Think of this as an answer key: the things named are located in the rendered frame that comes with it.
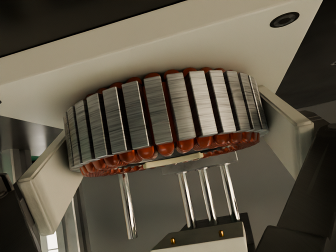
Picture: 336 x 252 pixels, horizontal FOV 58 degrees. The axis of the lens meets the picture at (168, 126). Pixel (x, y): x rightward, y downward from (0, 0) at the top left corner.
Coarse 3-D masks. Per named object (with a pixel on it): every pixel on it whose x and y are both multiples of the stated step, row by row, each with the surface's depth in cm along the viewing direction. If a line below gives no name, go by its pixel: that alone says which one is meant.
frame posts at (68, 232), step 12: (0, 156) 31; (12, 156) 30; (24, 156) 32; (0, 168) 30; (12, 168) 30; (24, 168) 31; (12, 180) 29; (72, 204) 38; (72, 216) 38; (84, 216) 40; (36, 228) 31; (60, 228) 38; (72, 228) 38; (84, 228) 40; (60, 240) 38; (72, 240) 38; (84, 240) 39
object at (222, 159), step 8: (232, 152) 29; (192, 160) 29; (200, 160) 29; (208, 160) 29; (216, 160) 29; (224, 160) 29; (232, 160) 28; (168, 168) 30; (176, 168) 30; (184, 168) 29; (192, 168) 29; (200, 168) 31
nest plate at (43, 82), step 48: (192, 0) 10; (240, 0) 10; (288, 0) 10; (48, 48) 12; (96, 48) 11; (144, 48) 11; (192, 48) 12; (240, 48) 13; (288, 48) 14; (0, 96) 13; (48, 96) 14
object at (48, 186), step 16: (64, 144) 17; (48, 160) 15; (64, 160) 16; (32, 176) 13; (48, 176) 14; (64, 176) 16; (80, 176) 18; (32, 192) 13; (48, 192) 14; (64, 192) 16; (32, 208) 13; (48, 208) 14; (64, 208) 15; (48, 224) 14
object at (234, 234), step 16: (208, 176) 31; (224, 176) 30; (208, 192) 31; (224, 192) 30; (192, 208) 31; (208, 208) 30; (192, 224) 30; (208, 224) 31; (224, 224) 23; (240, 224) 22; (160, 240) 22; (176, 240) 21; (192, 240) 20; (208, 240) 19; (224, 240) 18; (240, 240) 18
